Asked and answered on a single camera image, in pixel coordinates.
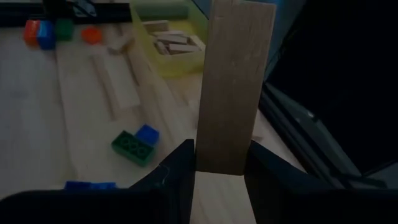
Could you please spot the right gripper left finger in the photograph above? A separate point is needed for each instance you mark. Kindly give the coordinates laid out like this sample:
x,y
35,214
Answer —
x,y
93,207

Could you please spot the green plastic brick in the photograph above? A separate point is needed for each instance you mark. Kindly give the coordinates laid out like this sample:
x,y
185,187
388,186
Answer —
x,y
64,29
132,149

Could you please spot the black folding screen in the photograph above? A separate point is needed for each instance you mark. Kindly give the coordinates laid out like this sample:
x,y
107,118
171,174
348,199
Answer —
x,y
342,62

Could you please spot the blue long plastic brick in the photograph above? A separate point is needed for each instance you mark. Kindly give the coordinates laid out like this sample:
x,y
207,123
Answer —
x,y
46,35

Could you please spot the yellow translucent plastic bin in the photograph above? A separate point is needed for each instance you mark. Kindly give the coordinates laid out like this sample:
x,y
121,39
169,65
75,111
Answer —
x,y
174,67

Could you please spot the plain wooden block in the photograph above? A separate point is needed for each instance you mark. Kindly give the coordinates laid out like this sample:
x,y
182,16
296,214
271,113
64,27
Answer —
x,y
196,42
236,87
121,43
155,25
161,48
172,38
183,48

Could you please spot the small blue plastic brick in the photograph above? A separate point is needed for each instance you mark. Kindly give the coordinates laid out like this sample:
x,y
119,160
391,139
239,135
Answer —
x,y
147,134
104,185
77,185

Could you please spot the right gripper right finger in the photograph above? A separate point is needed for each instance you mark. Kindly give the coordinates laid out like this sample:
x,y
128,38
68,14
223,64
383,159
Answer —
x,y
311,205

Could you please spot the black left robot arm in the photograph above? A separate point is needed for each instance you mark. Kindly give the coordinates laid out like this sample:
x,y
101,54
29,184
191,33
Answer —
x,y
77,7

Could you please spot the small orange plastic brick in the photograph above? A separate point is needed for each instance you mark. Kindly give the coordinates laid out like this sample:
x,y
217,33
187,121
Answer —
x,y
91,35

